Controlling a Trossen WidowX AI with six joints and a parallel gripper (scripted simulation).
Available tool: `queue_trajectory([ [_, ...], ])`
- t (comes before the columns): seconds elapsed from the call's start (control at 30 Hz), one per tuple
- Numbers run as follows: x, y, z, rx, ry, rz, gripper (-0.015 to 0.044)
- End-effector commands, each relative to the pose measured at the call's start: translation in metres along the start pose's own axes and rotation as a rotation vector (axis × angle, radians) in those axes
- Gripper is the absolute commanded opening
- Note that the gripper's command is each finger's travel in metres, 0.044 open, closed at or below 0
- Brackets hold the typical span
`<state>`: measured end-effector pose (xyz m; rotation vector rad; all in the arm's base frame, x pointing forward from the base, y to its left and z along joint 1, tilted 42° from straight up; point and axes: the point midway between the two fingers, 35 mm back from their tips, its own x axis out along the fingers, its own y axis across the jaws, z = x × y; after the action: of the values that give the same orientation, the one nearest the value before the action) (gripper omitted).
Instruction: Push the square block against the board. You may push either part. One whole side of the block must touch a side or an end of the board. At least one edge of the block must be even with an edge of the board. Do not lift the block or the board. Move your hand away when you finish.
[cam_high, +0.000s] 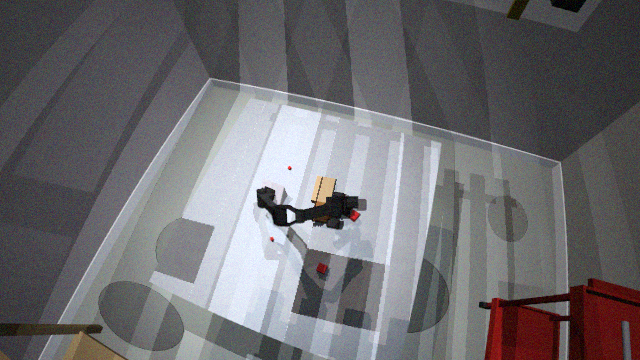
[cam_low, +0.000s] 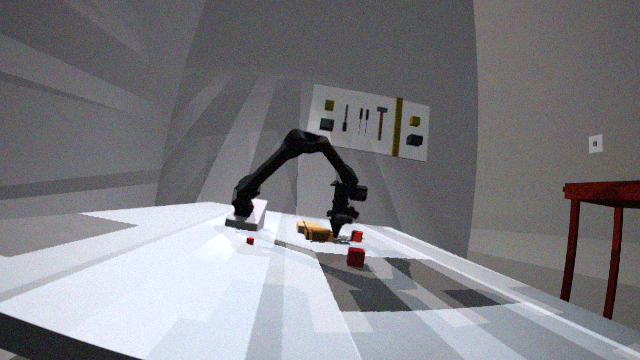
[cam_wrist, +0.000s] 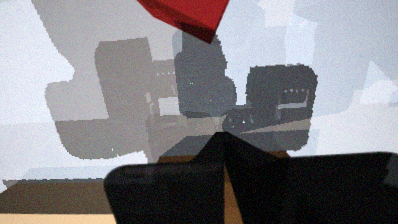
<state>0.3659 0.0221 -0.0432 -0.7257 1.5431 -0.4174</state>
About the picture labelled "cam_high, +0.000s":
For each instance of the tan flat bar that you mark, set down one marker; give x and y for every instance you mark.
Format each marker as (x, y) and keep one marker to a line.
(323, 188)

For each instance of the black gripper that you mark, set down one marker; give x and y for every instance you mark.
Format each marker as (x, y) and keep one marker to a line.
(332, 223)

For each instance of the red square block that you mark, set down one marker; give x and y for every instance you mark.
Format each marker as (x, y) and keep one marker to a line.
(354, 216)
(321, 268)

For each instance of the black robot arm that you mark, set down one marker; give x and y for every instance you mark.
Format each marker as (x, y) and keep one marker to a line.
(335, 206)

